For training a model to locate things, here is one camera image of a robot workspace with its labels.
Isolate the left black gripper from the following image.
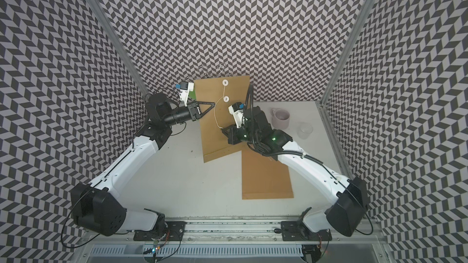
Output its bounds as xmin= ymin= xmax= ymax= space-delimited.
xmin=163 ymin=101 xmax=215 ymax=127

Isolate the brown kraft file bag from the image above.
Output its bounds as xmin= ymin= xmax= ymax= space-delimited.
xmin=241 ymin=147 xmax=294 ymax=200

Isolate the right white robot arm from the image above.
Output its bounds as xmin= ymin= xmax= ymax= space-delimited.
xmin=222 ymin=102 xmax=370 ymax=237

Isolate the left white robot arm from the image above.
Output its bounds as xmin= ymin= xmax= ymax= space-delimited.
xmin=70 ymin=93 xmax=208 ymax=236

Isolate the green plastic wine glass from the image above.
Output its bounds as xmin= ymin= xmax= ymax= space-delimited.
xmin=188 ymin=91 xmax=196 ymax=101

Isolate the pale pink ceramic mug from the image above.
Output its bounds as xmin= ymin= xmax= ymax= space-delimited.
xmin=271 ymin=108 xmax=290 ymax=130

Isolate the clear drinking glass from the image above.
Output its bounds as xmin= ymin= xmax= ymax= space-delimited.
xmin=297 ymin=122 xmax=314 ymax=140

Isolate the chrome wire glass rack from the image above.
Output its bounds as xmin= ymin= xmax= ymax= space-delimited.
xmin=197 ymin=63 xmax=229 ymax=79

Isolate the black corrugated cable hose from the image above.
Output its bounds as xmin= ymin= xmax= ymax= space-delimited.
xmin=244 ymin=83 xmax=255 ymax=118

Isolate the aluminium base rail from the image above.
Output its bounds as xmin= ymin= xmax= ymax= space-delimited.
xmin=73 ymin=217 xmax=394 ymax=263

